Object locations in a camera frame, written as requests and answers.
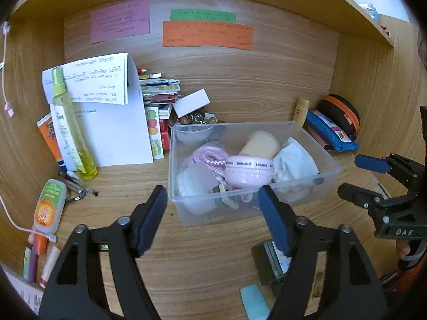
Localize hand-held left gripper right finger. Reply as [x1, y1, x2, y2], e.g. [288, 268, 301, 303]
[258, 185, 389, 320]

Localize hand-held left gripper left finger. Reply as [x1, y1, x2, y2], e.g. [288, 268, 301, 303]
[38, 185, 168, 320]

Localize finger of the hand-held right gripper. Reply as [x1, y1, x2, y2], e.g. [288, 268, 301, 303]
[354, 153, 427, 192]
[337, 182, 385, 212]

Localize clear plastic bin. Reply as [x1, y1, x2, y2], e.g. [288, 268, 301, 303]
[168, 121, 343, 227]

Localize translucent bottle with pink lid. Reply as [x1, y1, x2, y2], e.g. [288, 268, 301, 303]
[224, 130, 281, 188]

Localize white drawstring pouch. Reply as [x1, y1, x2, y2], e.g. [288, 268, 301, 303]
[272, 137, 321, 204]

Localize pink rope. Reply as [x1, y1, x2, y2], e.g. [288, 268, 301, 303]
[175, 142, 234, 215]

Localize wooden desktop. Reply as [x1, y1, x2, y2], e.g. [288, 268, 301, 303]
[7, 120, 401, 320]

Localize person's right hand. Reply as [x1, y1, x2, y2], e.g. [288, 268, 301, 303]
[395, 240, 412, 258]

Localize dark green small box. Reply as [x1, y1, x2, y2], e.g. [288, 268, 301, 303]
[251, 240, 295, 288]

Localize blue patchwork pencil case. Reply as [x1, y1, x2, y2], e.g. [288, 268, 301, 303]
[305, 109, 360, 152]

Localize small beige plastic piece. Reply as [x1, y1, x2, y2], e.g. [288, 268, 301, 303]
[213, 185, 240, 210]

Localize pink flat pouch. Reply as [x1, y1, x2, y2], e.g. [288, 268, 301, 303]
[304, 123, 334, 151]

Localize black orange zip case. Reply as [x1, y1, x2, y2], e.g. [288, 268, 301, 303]
[316, 94, 361, 141]

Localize metal nail clippers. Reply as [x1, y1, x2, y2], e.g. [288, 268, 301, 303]
[59, 170, 99, 205]

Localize light blue eraser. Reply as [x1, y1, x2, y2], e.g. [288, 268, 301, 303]
[240, 285, 271, 320]

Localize fruit print booklet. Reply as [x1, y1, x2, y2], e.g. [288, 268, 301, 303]
[145, 107, 166, 159]

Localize yellow lotion bottle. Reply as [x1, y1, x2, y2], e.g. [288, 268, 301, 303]
[292, 97, 310, 127]

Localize small clear plastic cup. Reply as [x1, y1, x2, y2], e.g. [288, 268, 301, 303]
[175, 125, 215, 146]

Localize white paper sheets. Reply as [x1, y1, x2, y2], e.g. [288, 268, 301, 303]
[71, 53, 155, 168]

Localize clear bottle with orange label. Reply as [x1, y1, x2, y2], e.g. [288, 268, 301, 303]
[33, 179, 68, 234]

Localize dish of small trinkets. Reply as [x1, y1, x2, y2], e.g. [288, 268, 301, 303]
[168, 109, 226, 126]

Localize pink lip balm tube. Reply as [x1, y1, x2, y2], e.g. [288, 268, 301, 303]
[38, 245, 62, 289]

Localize orange marker pen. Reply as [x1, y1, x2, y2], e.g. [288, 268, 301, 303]
[31, 233, 48, 256]

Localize white card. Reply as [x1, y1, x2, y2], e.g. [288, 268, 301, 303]
[172, 89, 211, 118]

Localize purple pen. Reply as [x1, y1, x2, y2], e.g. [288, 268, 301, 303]
[28, 240, 39, 285]

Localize yellow spray bottle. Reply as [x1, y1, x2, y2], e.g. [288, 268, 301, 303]
[52, 67, 99, 181]

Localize orange tube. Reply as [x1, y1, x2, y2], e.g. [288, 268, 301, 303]
[37, 113, 69, 174]

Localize stack of books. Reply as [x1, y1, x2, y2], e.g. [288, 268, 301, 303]
[137, 67, 182, 121]

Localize yellow green sticky pad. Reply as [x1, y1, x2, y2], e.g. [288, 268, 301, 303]
[22, 247, 33, 279]

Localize printed white paper sheet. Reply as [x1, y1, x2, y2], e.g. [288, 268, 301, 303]
[3, 266, 46, 314]

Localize handwritten white paper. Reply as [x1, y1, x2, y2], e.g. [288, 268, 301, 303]
[42, 53, 129, 106]

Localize pale blue container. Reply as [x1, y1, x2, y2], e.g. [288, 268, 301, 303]
[360, 3, 380, 22]

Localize wooden shelf board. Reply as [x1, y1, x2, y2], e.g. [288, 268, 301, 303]
[7, 0, 396, 49]

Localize orange paper note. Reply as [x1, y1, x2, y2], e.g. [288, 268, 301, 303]
[162, 21, 255, 51]

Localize pink paper note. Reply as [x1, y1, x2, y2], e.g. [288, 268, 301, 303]
[91, 0, 151, 44]

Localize green paper note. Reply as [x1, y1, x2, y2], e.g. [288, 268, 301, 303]
[170, 8, 237, 23]

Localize white charging cable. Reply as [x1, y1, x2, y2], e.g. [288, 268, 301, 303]
[0, 193, 58, 242]

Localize white cable with pink plugs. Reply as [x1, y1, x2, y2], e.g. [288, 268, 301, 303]
[0, 22, 16, 118]

